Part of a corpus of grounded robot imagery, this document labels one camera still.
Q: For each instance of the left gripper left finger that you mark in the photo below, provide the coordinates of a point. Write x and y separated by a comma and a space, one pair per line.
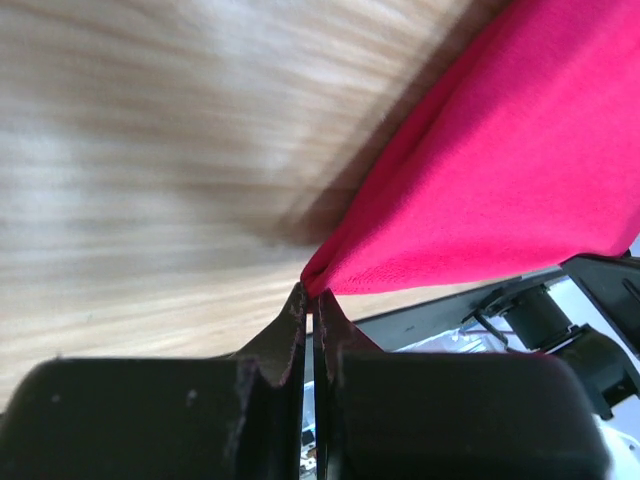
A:
233, 417

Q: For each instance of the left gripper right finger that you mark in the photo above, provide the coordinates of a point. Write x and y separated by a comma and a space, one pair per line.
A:
383, 415

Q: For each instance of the magenta t-shirt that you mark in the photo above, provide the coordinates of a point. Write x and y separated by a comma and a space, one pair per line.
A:
524, 154

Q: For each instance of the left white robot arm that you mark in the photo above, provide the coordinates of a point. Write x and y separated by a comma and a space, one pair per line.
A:
584, 313

